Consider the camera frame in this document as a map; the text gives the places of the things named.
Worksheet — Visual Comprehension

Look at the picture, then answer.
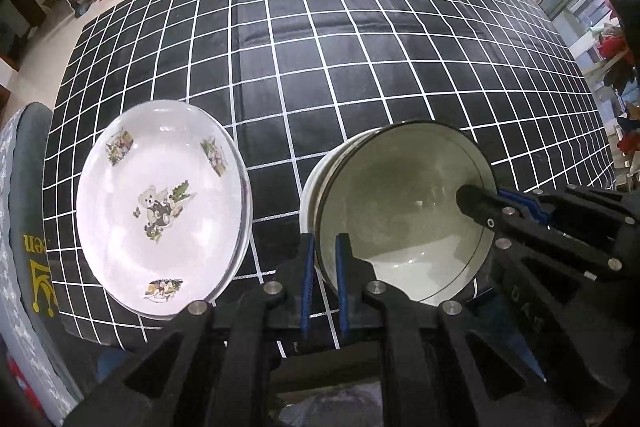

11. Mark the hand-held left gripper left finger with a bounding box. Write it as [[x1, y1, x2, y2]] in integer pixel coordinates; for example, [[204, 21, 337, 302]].
[[62, 233, 317, 427]]

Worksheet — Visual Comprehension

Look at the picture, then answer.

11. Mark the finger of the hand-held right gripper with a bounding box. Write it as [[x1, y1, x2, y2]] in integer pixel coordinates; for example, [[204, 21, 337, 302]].
[[456, 183, 622, 281], [497, 186, 640, 259]]

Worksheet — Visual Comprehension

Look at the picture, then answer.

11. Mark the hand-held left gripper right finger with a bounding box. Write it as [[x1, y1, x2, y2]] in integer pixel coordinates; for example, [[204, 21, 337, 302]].
[[335, 233, 586, 427]]

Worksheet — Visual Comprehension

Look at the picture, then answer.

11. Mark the bowl with gold rim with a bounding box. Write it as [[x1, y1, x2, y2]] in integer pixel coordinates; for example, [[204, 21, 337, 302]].
[[316, 121, 497, 308]]

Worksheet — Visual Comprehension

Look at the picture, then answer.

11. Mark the white bear print plate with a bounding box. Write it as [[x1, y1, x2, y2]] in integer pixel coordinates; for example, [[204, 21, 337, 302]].
[[76, 100, 249, 319]]

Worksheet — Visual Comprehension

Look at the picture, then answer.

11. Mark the red cloth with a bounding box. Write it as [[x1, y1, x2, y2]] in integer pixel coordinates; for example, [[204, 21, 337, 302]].
[[598, 33, 628, 64]]

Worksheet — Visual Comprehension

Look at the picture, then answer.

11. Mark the black white checkered tablecloth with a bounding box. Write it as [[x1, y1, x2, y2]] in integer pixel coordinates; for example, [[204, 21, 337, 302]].
[[42, 0, 616, 354]]

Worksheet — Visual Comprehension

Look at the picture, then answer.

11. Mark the grey covered chair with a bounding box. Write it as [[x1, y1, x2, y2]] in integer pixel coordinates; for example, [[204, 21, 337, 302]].
[[0, 102, 101, 427]]

